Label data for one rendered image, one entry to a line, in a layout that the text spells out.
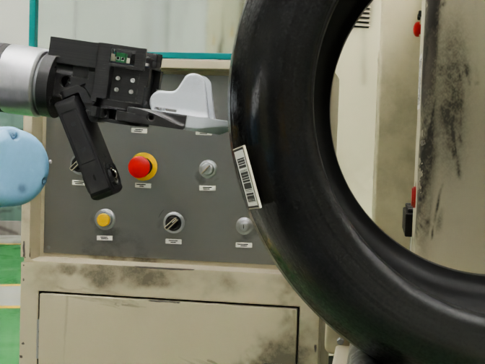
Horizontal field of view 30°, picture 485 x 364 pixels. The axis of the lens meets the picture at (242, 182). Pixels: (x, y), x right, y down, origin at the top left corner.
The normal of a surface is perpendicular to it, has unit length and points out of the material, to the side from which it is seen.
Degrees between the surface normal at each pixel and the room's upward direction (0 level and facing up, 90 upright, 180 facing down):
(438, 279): 80
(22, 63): 62
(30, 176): 89
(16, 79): 88
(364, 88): 90
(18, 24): 90
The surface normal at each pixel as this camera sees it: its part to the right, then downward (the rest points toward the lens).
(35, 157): 0.61, 0.07
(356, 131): 0.22, 0.06
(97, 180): -0.14, 0.11
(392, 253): -0.04, -0.10
